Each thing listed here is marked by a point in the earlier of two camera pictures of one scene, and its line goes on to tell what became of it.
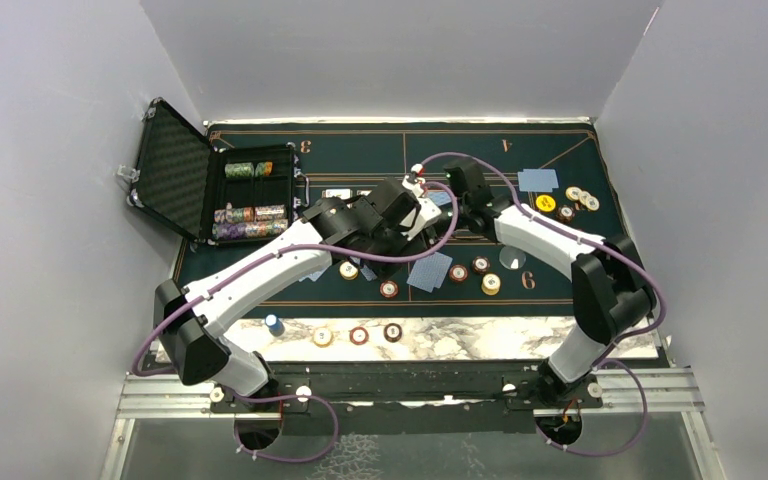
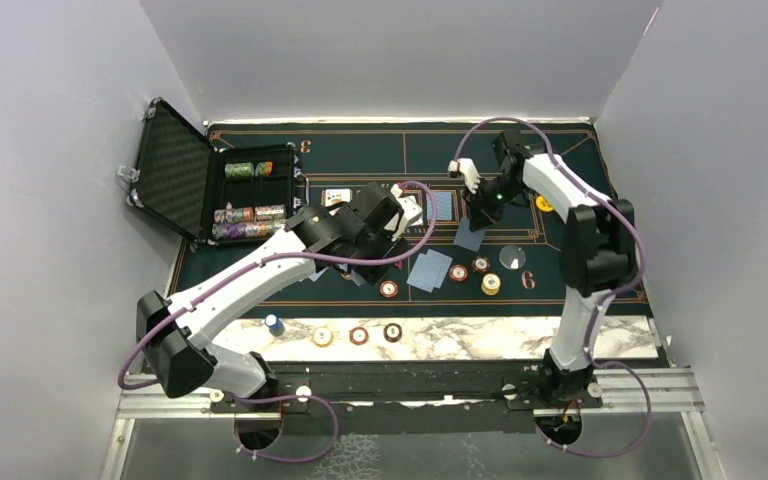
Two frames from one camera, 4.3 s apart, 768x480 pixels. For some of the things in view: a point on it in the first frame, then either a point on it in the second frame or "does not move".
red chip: x=359 y=335 does not move
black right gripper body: x=463 y=207 to x=489 y=197
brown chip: x=481 y=265 does not move
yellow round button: x=546 y=203 does not move
